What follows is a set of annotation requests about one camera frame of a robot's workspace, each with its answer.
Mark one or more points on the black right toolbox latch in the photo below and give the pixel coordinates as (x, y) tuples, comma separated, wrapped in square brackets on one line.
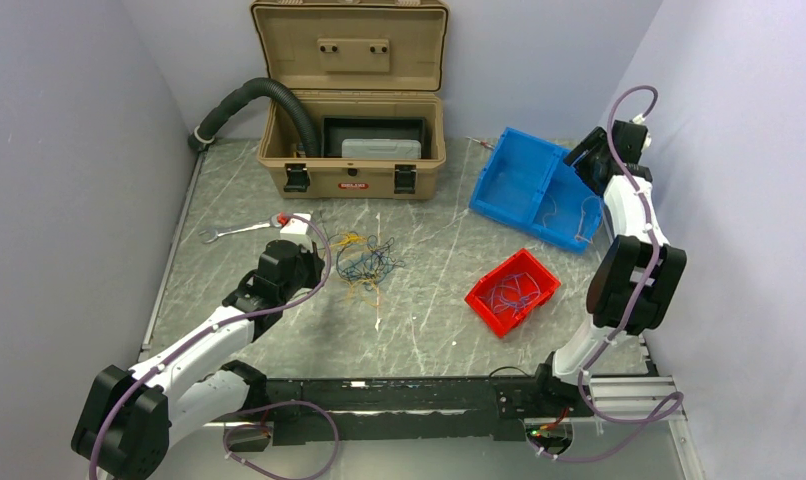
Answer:
[(405, 179)]

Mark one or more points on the grey case in toolbox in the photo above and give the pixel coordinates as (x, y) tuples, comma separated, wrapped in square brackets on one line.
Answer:
[(381, 149)]

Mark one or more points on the tan plastic toolbox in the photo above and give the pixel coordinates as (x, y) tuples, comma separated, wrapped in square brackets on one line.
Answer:
[(353, 58)]

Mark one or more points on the black toolbox latch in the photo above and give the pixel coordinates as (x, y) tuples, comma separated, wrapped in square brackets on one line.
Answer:
[(297, 178), (405, 179)]

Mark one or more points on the black tray in toolbox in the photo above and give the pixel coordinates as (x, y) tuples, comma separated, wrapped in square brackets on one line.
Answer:
[(336, 129)]

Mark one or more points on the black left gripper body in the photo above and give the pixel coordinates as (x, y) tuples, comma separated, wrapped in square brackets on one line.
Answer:
[(306, 274)]

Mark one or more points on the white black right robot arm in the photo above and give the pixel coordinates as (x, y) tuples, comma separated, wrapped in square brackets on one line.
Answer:
[(635, 283)]

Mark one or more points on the red plastic bin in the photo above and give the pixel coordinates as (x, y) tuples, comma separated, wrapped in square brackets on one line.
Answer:
[(507, 295)]

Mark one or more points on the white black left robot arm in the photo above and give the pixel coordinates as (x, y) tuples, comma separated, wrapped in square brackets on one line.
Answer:
[(134, 452)]

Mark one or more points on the small red screwdriver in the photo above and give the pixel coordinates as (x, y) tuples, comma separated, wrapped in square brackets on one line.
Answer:
[(481, 142)]

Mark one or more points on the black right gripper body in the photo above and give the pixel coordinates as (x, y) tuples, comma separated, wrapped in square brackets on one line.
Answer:
[(594, 145)]

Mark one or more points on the black left toolbox latch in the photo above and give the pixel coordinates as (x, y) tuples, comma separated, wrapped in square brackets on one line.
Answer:
[(297, 178)]

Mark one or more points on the silver combination wrench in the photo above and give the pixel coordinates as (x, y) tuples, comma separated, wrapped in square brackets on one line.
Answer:
[(211, 234)]

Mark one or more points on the blue divided plastic bin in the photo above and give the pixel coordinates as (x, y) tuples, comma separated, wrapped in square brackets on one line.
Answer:
[(526, 186)]

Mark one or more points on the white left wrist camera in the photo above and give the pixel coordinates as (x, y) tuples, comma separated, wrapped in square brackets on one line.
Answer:
[(294, 231)]

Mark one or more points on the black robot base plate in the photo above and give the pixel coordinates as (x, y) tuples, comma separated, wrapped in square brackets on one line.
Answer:
[(496, 407)]

